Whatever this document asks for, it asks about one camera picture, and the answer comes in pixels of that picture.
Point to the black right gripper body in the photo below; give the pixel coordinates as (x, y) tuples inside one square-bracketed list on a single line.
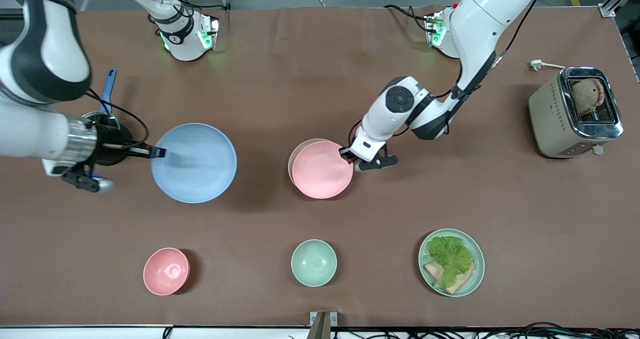
[(111, 144)]

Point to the wide shallow pink bowl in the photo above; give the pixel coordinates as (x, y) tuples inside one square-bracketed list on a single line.
[(322, 171)]

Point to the wide shallow blue bowl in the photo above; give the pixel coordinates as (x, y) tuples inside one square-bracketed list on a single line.
[(200, 169)]

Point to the glass lid with blue knob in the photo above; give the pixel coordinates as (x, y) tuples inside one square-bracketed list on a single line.
[(102, 119)]

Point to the wide shallow beige bowl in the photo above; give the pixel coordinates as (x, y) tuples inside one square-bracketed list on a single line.
[(290, 161)]

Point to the small deep green bowl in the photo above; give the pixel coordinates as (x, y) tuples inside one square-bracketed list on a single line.
[(314, 263)]

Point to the small deep pink bowl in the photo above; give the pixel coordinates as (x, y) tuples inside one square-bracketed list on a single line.
[(166, 271)]

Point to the green lettuce leaf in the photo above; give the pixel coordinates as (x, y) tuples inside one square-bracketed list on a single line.
[(450, 256)]

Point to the brown bread slice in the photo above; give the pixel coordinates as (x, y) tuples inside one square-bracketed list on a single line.
[(434, 270)]

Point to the green plate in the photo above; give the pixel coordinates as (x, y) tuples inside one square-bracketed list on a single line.
[(477, 264)]

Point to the beige and chrome toaster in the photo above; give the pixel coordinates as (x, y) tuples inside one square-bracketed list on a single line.
[(550, 114)]

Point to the white table edge strip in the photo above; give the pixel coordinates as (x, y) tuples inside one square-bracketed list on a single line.
[(75, 334)]

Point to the brown toast slice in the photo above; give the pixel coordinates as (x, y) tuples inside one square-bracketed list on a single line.
[(585, 96)]

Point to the grey metal bracket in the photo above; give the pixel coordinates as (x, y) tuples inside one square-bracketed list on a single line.
[(320, 326)]

